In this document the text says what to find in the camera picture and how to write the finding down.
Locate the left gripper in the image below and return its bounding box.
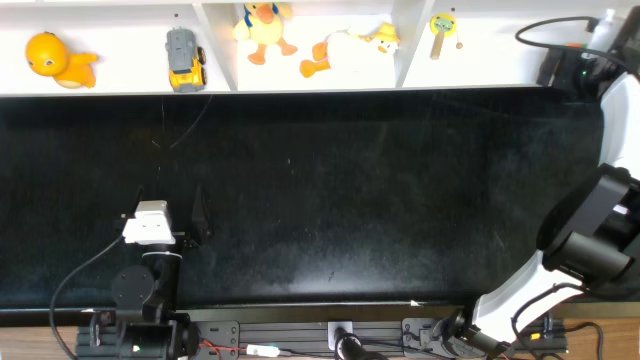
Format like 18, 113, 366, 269
132, 183, 215, 250

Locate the grey and yellow toy truck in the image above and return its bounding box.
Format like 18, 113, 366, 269
164, 27, 209, 94

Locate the orange rubber duck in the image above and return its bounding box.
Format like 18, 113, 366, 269
25, 31, 100, 90

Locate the yellow rattle drum toy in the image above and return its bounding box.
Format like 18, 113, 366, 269
428, 12, 464, 61

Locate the yellow plush duck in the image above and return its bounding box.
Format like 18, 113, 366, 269
231, 2, 300, 67

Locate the white shelf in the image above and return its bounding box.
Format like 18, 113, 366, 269
0, 0, 640, 97

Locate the white plush duck with hat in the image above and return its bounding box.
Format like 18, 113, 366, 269
298, 21, 402, 79

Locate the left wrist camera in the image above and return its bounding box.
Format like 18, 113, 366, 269
121, 199, 177, 247

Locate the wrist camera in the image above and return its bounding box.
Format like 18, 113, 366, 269
121, 199, 177, 247
589, 8, 617, 51

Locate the black cable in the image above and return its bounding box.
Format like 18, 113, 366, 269
48, 234, 126, 360
508, 16, 640, 354

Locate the mounting rail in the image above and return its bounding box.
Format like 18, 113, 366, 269
74, 305, 604, 360

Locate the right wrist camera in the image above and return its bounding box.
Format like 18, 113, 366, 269
589, 8, 617, 51

